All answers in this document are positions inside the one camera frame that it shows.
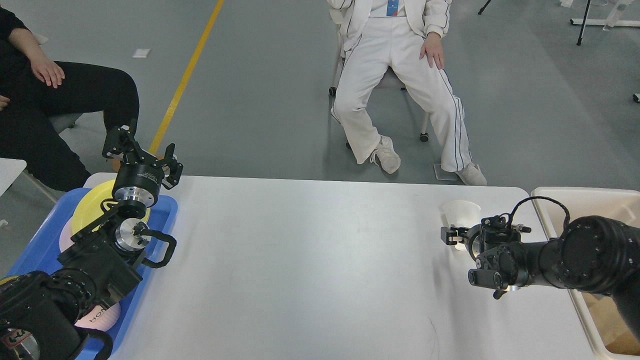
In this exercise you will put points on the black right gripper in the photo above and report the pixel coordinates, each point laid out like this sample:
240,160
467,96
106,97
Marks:
474,238

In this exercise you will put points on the cream plastic bin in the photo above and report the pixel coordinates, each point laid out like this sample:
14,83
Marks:
617,204

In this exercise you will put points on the white side table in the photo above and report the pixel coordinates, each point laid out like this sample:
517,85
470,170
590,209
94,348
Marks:
10,169

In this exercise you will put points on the white office chair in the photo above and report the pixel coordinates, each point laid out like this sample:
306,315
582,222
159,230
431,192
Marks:
389,81

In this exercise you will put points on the pink plate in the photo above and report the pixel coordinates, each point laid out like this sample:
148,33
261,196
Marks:
66,233

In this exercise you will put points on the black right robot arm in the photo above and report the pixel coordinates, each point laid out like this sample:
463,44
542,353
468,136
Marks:
593,254

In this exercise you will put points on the yellow plate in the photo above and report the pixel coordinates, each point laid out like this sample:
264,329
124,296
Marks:
89,207

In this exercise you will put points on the pink ribbed mug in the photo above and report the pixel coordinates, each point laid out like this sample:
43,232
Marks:
99,318

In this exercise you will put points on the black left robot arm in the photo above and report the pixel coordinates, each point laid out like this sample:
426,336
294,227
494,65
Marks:
39,312

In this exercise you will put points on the grey office chair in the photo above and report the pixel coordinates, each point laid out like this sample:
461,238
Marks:
62,122

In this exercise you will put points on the person in black trousers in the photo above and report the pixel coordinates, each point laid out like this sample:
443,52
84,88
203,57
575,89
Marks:
34,88

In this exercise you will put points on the brown paper bag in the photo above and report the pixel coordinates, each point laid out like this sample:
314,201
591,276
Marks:
613,338

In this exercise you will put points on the person in white tracksuit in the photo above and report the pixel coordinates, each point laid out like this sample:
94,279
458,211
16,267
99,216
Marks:
406,37

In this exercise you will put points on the white stand base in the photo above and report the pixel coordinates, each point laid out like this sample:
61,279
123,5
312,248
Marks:
603,14

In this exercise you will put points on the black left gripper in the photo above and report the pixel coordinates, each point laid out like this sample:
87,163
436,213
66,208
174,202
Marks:
135,180

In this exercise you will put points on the white paper cup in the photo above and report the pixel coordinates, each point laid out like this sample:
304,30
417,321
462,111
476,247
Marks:
461,213

